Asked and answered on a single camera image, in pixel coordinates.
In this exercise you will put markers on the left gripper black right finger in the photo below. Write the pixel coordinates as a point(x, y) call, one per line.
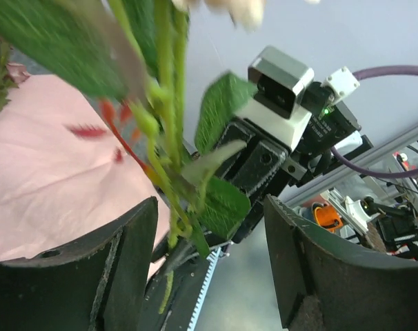
point(324, 282)

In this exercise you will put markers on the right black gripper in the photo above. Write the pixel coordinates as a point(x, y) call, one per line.
point(235, 195)

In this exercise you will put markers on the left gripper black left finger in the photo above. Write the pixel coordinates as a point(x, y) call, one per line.
point(96, 282)

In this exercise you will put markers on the purple pink wrapping paper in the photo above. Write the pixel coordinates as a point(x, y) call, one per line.
point(56, 187)

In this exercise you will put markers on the pink peony bud stem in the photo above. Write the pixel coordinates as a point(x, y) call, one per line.
point(131, 56)

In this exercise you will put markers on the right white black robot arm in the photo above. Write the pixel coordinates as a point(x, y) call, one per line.
point(220, 105)

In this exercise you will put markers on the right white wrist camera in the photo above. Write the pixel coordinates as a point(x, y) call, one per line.
point(305, 115)

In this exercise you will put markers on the light blue slotted cable duct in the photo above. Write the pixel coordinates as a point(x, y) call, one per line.
point(213, 260)

